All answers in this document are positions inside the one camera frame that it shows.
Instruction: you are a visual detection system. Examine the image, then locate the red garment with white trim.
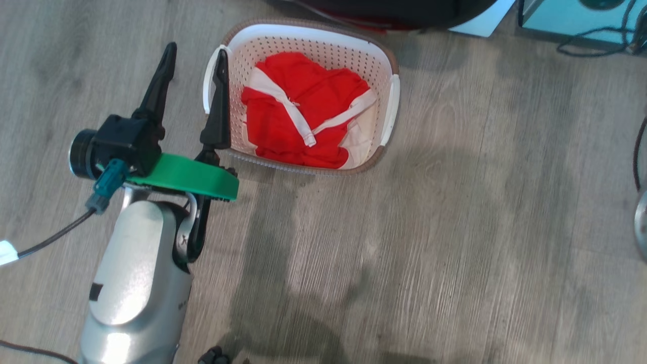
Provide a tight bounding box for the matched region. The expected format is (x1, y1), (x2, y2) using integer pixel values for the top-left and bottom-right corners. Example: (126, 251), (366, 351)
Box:
(241, 52), (378, 170)

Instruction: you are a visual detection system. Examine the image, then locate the teal cable connector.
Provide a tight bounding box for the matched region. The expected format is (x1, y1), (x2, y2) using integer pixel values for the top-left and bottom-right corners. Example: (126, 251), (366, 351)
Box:
(85, 158), (130, 215)

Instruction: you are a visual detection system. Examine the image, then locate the black camera cable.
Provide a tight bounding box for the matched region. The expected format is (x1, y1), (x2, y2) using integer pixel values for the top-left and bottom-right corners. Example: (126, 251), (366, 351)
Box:
(0, 208), (97, 267)

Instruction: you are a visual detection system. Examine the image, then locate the white perforated laundry basket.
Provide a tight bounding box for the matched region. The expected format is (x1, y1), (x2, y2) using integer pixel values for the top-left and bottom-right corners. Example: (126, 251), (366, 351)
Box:
(202, 18), (401, 176)

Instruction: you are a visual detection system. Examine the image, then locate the black cable bundle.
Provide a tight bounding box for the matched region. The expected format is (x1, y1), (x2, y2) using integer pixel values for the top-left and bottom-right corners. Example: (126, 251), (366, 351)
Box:
(556, 0), (647, 57)

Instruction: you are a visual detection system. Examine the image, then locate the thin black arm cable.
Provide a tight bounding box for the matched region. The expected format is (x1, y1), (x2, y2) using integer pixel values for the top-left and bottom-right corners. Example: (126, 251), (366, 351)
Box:
(632, 116), (647, 193)

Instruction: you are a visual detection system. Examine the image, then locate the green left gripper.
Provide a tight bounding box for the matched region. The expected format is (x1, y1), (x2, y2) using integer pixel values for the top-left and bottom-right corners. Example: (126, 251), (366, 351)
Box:
(96, 42), (240, 202)

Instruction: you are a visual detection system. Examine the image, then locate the dark washing machine door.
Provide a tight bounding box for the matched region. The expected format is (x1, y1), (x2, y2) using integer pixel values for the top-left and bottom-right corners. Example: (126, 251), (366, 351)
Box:
(268, 0), (499, 34)

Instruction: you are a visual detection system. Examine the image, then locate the teal cabinet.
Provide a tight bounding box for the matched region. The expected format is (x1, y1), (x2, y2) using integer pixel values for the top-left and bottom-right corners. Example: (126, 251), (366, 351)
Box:
(517, 0), (647, 51)

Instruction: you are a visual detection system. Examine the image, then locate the dark floor cable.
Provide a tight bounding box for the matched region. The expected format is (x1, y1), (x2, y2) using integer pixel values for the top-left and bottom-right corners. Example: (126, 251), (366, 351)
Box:
(0, 339), (77, 364)

